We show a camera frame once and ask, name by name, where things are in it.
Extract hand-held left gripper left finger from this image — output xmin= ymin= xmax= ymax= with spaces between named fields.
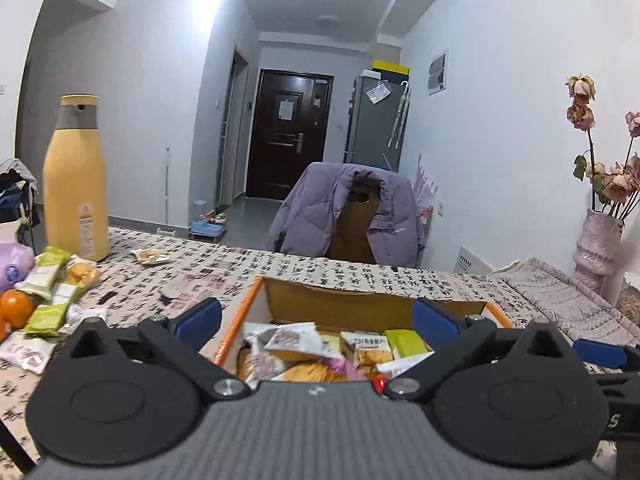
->
xmin=50 ymin=297 xmax=252 ymax=403

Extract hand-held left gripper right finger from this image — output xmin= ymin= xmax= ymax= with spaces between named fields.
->
xmin=382 ymin=298 xmax=584 ymax=404

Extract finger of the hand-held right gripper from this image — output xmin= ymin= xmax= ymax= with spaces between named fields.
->
xmin=573 ymin=337 xmax=630 ymax=373
xmin=595 ymin=370 xmax=640 ymax=397

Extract orange cardboard box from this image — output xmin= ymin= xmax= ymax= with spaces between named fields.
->
xmin=212 ymin=275 xmax=516 ymax=397

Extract plain green snack packet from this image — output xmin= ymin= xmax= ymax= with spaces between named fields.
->
xmin=384 ymin=328 xmax=430 ymax=361

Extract glass jar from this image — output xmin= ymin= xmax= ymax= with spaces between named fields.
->
xmin=620 ymin=271 xmax=640 ymax=321

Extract pink patterned cloth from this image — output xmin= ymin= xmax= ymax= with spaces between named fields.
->
xmin=487 ymin=257 xmax=640 ymax=346

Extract white-label cracker packet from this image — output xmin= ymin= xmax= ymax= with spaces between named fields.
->
xmin=340 ymin=330 xmax=396 ymax=369

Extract small gold biscuit packet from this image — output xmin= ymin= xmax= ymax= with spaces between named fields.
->
xmin=130 ymin=247 xmax=172 ymax=266

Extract blue pet water feeder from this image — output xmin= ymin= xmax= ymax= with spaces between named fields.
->
xmin=188 ymin=199 xmax=227 ymax=241

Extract pink textured vase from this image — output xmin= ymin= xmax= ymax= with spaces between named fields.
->
xmin=572 ymin=208 xmax=625 ymax=292

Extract small silver snack packet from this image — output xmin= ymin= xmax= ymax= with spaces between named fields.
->
xmin=59 ymin=305 xmax=109 ymax=334

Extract wooden chair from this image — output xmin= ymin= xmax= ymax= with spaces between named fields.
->
xmin=327 ymin=169 xmax=386 ymax=265

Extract large clear cracker packet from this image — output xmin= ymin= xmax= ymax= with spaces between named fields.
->
xmin=272 ymin=362 xmax=347 ymax=384

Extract round orange biscuit packet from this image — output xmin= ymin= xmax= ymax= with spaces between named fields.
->
xmin=64 ymin=257 xmax=101 ymax=289

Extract pink striped bag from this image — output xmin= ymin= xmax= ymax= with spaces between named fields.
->
xmin=414 ymin=154 xmax=439 ymax=222

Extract white mop stick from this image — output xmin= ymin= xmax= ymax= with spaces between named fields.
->
xmin=163 ymin=146 xmax=172 ymax=229

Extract small green snack packet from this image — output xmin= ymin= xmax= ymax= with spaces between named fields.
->
xmin=14 ymin=245 xmax=72 ymax=302
xmin=22 ymin=304 xmax=77 ymax=339

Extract purple puffer jacket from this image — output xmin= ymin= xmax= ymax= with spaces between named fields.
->
xmin=268 ymin=162 xmax=426 ymax=269

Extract dried pink roses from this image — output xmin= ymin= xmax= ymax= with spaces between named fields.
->
xmin=565 ymin=73 xmax=640 ymax=222

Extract dark brown door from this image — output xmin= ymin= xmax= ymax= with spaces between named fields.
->
xmin=245 ymin=68 xmax=335 ymax=202

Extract yellow bottle with grey collar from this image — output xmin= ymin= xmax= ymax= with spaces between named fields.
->
xmin=42 ymin=93 xmax=111 ymax=262

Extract purple plastic bag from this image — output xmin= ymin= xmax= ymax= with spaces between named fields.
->
xmin=0 ymin=240 xmax=36 ymax=294

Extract grey refrigerator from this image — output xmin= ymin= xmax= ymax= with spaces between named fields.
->
xmin=343 ymin=73 xmax=411 ymax=174

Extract white folded umbrella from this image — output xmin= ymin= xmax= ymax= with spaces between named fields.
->
xmin=389 ymin=80 xmax=411 ymax=150

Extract pile of clothes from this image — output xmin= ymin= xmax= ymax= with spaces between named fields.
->
xmin=0 ymin=157 xmax=41 ymax=252

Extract clear plastic bag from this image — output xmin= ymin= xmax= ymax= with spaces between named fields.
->
xmin=366 ymin=80 xmax=392 ymax=105

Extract yellow box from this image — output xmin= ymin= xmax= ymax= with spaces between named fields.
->
xmin=370 ymin=59 xmax=411 ymax=74

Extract white wall heater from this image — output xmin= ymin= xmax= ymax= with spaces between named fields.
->
xmin=455 ymin=245 xmax=494 ymax=276

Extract wall poster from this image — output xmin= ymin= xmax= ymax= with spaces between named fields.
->
xmin=428 ymin=49 xmax=450 ymax=97

